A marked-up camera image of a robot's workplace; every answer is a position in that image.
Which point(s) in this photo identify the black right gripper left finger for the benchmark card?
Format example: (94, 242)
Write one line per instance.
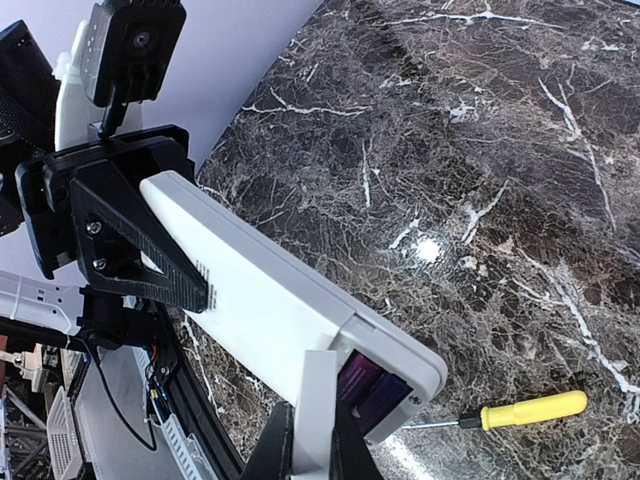
(272, 456)

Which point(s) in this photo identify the purple battery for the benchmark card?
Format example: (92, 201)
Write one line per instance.
(383, 397)
(356, 377)

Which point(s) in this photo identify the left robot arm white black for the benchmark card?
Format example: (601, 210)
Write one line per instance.
(41, 115)

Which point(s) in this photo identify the white remote control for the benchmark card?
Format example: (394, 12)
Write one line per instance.
(266, 308)

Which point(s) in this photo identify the yellow handled screwdriver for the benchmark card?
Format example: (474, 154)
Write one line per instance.
(521, 413)

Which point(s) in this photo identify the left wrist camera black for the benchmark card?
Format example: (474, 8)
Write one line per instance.
(127, 53)

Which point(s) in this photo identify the white battery cover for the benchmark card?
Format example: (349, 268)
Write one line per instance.
(314, 419)

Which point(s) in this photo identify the white slotted cable duct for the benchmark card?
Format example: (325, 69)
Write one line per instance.
(178, 456)

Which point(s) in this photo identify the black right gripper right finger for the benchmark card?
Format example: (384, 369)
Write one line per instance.
(350, 456)

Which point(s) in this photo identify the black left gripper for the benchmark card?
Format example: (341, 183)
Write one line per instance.
(84, 204)

